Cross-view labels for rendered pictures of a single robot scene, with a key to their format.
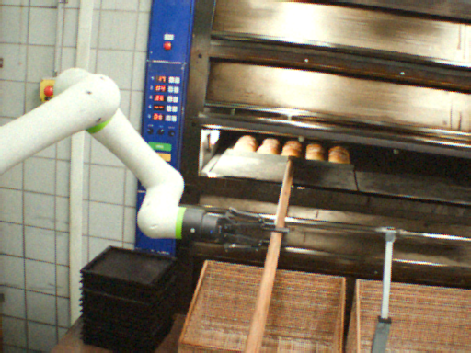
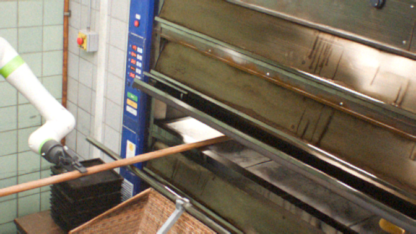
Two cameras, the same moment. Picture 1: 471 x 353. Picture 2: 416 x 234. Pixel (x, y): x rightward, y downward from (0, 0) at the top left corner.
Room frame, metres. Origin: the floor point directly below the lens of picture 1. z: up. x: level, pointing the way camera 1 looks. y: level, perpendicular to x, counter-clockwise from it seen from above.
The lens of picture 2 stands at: (0.30, -2.01, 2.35)
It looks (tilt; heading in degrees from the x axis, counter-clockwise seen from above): 20 degrees down; 41
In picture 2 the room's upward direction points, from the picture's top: 6 degrees clockwise
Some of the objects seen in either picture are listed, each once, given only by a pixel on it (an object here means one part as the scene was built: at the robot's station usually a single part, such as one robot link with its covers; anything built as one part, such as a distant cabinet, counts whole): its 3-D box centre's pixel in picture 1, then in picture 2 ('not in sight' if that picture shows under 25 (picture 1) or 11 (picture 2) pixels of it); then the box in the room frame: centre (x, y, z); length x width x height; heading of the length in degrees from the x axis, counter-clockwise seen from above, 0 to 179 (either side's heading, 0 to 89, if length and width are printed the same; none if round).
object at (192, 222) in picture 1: (195, 224); (54, 151); (1.74, 0.11, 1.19); 0.12 x 0.06 x 0.09; 174
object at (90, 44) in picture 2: (53, 89); (87, 40); (2.38, 0.75, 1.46); 0.10 x 0.07 x 0.10; 84
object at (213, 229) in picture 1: (220, 228); (61, 158); (1.73, 0.03, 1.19); 0.09 x 0.07 x 0.08; 84
